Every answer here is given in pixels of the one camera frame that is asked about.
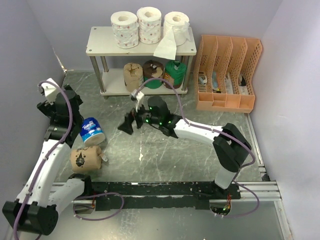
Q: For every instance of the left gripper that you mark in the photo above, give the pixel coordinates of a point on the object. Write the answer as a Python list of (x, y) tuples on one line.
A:
[(48, 109)]

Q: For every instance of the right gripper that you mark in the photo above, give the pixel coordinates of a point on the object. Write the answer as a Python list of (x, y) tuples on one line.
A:
[(127, 126)]

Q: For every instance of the blue Tempo roll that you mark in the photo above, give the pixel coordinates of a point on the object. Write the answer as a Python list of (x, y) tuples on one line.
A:
[(91, 132)]

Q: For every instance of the tan roll with label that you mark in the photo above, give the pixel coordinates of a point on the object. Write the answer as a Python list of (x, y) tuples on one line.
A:
[(133, 76)]

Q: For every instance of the green roll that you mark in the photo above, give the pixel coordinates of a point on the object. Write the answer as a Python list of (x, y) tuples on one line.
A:
[(153, 69), (174, 73)]

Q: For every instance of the rose-print roll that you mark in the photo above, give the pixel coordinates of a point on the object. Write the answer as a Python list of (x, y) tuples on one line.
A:
[(149, 20), (125, 29)]

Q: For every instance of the plain white paper towel roll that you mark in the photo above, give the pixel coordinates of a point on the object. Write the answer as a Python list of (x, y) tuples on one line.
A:
[(175, 33)]

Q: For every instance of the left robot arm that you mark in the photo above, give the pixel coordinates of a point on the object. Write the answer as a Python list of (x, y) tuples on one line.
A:
[(37, 207)]

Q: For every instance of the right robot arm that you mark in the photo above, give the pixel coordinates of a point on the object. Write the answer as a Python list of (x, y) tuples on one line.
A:
[(231, 147)]

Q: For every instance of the white two-tier shelf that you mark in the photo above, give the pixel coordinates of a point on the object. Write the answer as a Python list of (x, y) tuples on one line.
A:
[(101, 44)]

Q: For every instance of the brown wrapped roll black print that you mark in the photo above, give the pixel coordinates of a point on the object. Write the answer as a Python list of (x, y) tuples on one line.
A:
[(87, 159)]

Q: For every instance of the orange plastic file organizer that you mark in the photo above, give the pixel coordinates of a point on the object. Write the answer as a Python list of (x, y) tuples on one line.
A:
[(223, 72)]

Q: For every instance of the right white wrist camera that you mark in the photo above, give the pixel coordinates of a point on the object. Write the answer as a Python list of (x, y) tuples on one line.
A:
[(137, 97)]

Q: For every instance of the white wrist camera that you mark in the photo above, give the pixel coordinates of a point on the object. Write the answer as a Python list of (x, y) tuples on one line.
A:
[(49, 90), (137, 97)]

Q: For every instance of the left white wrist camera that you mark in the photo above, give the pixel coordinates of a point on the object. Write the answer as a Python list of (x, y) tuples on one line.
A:
[(49, 90)]

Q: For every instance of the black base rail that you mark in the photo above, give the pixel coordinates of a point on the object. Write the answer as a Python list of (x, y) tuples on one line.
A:
[(149, 195)]

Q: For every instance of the aluminium extrusion rail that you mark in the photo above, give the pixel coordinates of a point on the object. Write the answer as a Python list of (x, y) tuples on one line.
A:
[(266, 190)]

